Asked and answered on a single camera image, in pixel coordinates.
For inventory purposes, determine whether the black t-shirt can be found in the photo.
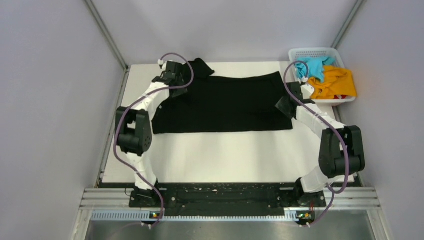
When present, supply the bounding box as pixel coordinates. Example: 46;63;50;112
152;58;293;135

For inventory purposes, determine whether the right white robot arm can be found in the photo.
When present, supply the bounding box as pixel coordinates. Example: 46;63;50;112
276;82;366;206

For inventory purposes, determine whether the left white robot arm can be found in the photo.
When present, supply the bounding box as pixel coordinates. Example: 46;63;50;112
112;60;195;207

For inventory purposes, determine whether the light blue t-shirt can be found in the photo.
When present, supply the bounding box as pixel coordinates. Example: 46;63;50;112
294;55;336;83

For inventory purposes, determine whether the white plastic basket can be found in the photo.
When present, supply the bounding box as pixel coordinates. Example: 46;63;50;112
288;47;356;106

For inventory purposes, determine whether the orange t-shirt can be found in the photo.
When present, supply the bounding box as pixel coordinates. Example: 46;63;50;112
307;65;357;100

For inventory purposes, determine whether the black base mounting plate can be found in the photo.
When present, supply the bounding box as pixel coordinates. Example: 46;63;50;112
129;183;327;217

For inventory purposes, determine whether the aluminium frame rail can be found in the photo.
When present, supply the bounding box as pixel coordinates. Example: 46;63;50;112
79;187;381;211

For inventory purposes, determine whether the white slotted cable duct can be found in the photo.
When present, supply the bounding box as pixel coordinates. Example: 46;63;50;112
91;210;313;222

